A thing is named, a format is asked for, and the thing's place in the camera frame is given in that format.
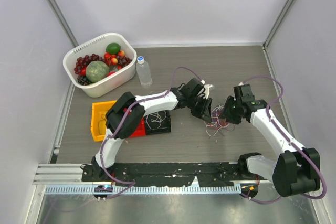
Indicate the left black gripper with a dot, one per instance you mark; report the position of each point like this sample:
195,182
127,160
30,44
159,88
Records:
205,112

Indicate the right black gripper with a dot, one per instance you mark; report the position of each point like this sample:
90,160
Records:
230,100

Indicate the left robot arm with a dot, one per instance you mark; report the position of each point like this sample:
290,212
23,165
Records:
126,114

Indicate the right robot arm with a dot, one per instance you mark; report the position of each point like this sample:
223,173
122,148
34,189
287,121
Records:
297,169

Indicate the black plastic bin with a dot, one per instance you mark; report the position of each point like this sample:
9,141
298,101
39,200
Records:
158,123

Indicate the red plastic bin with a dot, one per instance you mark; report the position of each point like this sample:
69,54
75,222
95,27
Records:
140,130

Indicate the clear water bottle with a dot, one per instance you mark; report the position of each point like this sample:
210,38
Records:
143,71

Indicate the red apple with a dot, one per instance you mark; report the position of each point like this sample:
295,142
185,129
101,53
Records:
111,73

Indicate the red cherry cluster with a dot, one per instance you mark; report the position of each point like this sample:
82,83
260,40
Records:
117,61

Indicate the white plastic basket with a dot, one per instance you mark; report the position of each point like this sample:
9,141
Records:
98,46

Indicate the yellow plastic bin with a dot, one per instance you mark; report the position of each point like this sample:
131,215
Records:
98,119

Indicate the green lime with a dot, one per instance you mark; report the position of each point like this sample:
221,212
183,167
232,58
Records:
113,48

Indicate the green melon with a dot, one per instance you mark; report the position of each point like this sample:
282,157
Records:
96,71

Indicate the red grape bunch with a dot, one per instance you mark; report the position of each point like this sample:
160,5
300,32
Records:
83,62

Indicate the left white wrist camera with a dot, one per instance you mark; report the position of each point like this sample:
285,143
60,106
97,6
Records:
207,88

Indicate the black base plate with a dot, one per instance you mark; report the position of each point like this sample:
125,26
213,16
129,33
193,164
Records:
210,174

